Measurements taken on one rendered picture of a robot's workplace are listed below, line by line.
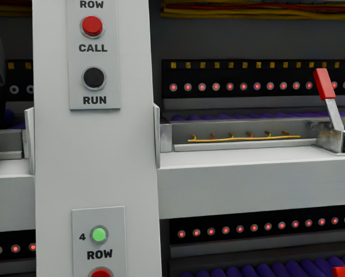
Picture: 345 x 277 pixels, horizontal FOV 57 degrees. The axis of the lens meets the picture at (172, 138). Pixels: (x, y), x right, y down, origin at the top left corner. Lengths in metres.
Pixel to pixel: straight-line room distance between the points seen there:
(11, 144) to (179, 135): 0.16
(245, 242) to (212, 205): 0.20
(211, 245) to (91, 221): 0.23
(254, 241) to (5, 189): 0.33
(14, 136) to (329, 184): 0.29
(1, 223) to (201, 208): 0.16
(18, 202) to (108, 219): 0.07
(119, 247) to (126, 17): 0.19
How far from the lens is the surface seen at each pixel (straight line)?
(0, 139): 0.33
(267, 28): 0.56
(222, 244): 0.46
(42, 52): 0.28
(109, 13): 0.29
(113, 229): 0.26
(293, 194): 0.31
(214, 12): 0.46
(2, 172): 0.29
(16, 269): 0.47
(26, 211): 0.28
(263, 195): 0.30
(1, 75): 0.28
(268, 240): 0.49
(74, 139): 0.26
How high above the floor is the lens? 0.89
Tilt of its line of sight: 5 degrees up
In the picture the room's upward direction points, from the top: 3 degrees counter-clockwise
